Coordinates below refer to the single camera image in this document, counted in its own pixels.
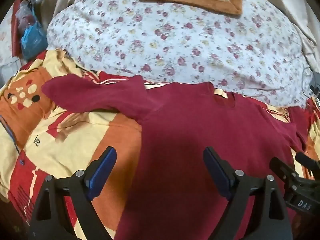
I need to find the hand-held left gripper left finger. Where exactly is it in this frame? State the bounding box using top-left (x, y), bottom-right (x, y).
top-left (27, 146), bottom-right (118, 240)

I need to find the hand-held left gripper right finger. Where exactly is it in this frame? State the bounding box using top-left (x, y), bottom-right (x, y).
top-left (203, 146), bottom-right (293, 240)

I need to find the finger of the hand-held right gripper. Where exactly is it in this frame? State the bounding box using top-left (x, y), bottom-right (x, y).
top-left (269, 157), bottom-right (300, 188)
top-left (295, 152), bottom-right (320, 178)

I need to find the maroon long-sleeve shirt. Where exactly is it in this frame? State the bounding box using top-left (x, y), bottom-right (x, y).
top-left (41, 76), bottom-right (312, 240)

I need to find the red orange yellow bedsheet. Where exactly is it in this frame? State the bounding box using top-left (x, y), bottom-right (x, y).
top-left (0, 49), bottom-right (320, 240)

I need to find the floral white quilt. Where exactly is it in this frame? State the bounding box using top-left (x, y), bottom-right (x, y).
top-left (46, 0), bottom-right (315, 108)

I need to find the blue plastic bag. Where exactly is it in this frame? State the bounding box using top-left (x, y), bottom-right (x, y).
top-left (20, 21), bottom-right (48, 60)

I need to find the beige cloth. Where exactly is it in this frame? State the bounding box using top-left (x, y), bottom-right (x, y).
top-left (250, 0), bottom-right (320, 65)

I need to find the thin dark cable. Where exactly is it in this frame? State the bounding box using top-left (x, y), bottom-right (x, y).
top-left (301, 65), bottom-right (320, 99)

